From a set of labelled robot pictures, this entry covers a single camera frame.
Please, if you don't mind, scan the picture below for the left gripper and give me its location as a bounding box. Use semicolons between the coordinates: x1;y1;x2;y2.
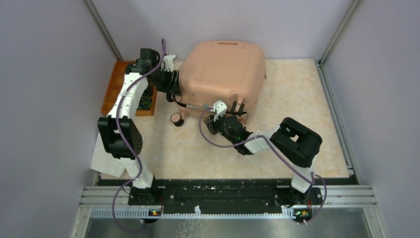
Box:
151;67;182;96

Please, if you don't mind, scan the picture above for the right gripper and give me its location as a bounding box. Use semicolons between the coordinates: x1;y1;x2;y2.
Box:
204;111;237;145

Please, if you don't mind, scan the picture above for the pink suitcase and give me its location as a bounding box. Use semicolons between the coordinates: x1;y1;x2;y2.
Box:
170;40;266;126

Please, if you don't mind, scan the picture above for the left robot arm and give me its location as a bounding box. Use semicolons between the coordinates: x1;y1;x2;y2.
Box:
98;49;181;205

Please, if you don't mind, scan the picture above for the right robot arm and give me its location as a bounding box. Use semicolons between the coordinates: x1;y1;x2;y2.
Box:
204;115;323;207

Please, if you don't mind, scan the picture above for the white cloth under left arm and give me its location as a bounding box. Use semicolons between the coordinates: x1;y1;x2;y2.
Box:
90;134;131;179

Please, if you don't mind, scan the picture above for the rolled yellow green tie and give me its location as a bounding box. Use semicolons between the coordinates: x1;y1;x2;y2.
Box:
137;95;153;111

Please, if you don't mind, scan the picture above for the wooden compartment tray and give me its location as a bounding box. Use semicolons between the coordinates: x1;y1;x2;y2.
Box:
101;61;157;117

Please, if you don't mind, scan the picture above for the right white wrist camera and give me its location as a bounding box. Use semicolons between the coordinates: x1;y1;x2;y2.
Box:
210;100;227;121

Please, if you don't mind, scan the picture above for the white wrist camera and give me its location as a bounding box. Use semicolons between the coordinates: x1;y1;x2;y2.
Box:
210;100;227;121
161;54;177;72

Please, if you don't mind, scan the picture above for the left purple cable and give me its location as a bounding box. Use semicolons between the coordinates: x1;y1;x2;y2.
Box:
111;38;167;235

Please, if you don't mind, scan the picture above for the purple cable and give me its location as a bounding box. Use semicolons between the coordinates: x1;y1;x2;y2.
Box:
111;38;167;235
198;109;328;225

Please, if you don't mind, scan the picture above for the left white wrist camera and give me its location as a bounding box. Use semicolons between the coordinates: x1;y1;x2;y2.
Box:
161;54;177;72

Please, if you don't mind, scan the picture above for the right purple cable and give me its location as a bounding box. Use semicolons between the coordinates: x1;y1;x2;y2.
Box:
198;109;328;225

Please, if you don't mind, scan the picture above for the aluminium rail frame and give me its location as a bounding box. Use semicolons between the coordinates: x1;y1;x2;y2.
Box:
72;179;387;238

